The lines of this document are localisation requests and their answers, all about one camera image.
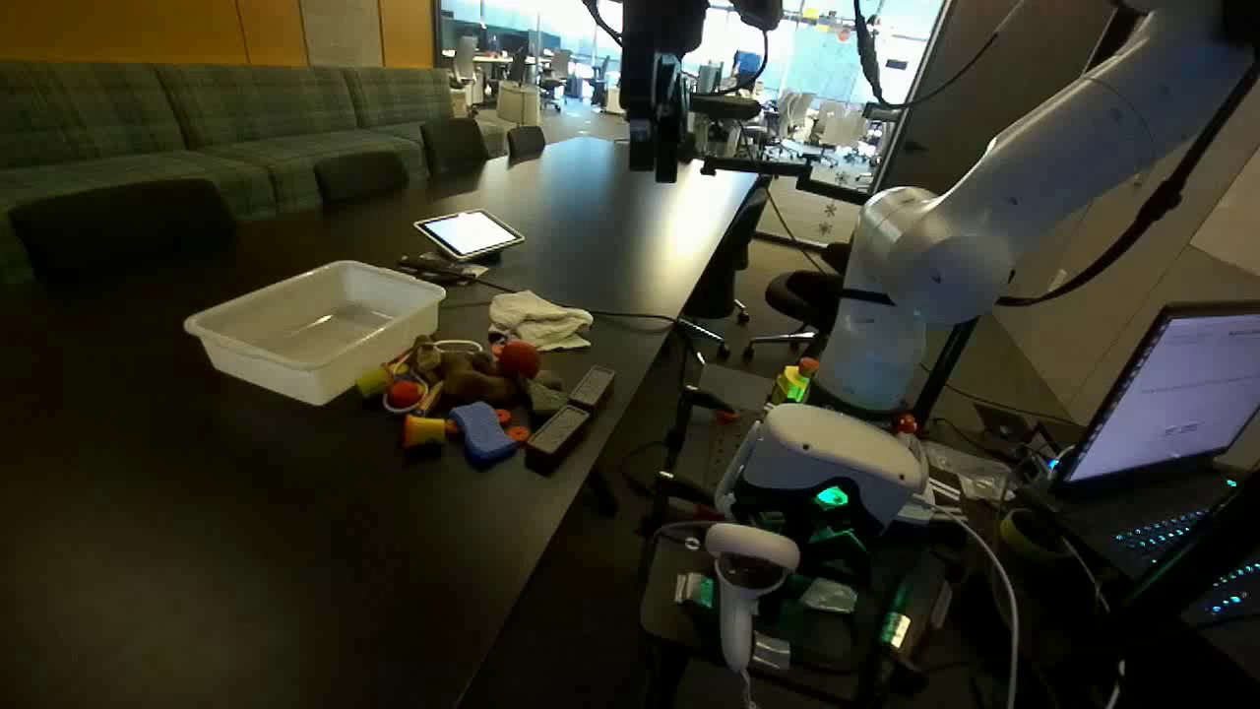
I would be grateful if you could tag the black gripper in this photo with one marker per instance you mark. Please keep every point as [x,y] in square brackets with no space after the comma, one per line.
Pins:
[661,62]

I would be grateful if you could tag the white towel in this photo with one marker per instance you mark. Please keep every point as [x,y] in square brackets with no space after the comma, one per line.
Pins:
[537,322]

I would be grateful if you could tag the short black block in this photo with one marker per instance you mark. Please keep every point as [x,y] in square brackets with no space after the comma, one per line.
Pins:
[594,387]

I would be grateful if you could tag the red ball toy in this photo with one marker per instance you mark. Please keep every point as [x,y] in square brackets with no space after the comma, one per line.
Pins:
[519,359]

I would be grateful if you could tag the dark green block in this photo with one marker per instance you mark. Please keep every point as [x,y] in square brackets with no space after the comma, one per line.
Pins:
[540,396]

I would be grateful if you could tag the brown plush toy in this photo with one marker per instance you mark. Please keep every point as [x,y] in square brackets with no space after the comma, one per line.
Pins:
[459,375]

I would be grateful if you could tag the small red toy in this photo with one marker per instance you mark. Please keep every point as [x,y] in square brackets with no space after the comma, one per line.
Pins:
[514,430]

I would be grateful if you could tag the blue block toy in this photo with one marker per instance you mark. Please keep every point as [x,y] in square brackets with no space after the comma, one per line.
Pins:
[484,430]

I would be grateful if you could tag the red round toy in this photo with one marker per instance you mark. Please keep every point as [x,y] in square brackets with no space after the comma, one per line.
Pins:
[405,392]

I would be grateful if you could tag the yellow cylinder toy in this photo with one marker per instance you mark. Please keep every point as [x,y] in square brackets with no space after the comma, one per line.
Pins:
[425,430]

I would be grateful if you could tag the yellow green toy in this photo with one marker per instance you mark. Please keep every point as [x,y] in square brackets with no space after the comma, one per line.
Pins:
[372,380]

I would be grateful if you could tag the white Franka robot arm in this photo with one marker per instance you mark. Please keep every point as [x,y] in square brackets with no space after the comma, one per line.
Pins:
[1051,143]

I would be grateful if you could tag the black office chair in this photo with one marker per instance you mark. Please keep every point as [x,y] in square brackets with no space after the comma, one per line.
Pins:
[796,296]

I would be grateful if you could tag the tablet with keyboard case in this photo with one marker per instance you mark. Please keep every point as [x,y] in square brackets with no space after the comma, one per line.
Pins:
[468,233]

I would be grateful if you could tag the green yellow bottle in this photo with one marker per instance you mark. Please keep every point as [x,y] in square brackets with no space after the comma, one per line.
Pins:
[792,383]

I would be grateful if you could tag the white VR headset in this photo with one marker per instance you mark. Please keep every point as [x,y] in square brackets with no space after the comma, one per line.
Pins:
[827,455]

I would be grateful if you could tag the clear plastic bin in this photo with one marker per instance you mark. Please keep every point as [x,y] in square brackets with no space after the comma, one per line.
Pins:
[316,329]

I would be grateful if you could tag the white VR controller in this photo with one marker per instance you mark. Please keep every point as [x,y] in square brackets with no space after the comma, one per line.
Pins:
[741,565]

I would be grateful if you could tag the green plaid sofa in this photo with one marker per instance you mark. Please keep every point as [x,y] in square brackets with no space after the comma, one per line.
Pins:
[132,132]

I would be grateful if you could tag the open laptop with lit keyboard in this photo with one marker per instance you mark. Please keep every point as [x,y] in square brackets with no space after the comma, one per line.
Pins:
[1182,396]

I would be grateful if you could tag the white wall poster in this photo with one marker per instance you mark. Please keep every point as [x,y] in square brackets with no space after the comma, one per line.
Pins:
[341,28]

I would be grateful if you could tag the white wall paper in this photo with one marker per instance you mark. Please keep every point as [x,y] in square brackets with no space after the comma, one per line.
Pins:
[1240,221]

